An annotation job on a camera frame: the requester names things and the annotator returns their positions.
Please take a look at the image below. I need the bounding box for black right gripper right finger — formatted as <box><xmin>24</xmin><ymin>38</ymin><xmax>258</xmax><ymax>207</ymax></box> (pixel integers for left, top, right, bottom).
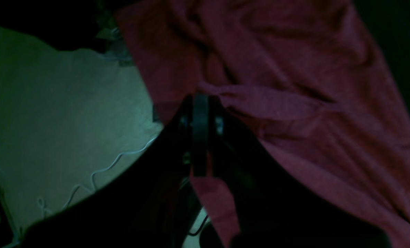
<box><xmin>208</xmin><ymin>97</ymin><xmax>391</xmax><ymax>248</ymax></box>

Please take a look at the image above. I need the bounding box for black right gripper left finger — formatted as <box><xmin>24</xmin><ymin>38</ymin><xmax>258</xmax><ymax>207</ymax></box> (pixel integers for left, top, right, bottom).
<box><xmin>21</xmin><ymin>95</ymin><xmax>200</xmax><ymax>248</ymax></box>

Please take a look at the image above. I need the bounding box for dark red long-sleeve shirt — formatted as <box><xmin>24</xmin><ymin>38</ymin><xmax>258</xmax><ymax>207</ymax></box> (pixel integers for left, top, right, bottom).
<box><xmin>114</xmin><ymin>0</ymin><xmax>410</xmax><ymax>248</ymax></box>

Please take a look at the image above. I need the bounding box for thin white cable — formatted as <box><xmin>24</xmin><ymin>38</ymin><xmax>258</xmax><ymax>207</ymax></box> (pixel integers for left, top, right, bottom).
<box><xmin>36</xmin><ymin>138</ymin><xmax>157</xmax><ymax>216</ymax></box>

